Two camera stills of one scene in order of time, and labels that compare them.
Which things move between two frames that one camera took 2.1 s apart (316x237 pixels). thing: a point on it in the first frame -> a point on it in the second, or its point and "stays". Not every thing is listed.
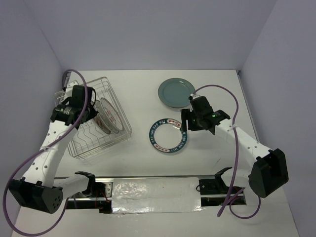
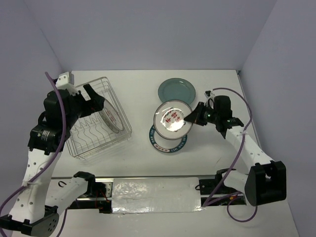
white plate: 100,119 -> 169,120
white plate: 165,135 stays
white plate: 111,116 stays
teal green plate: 175,92 stays
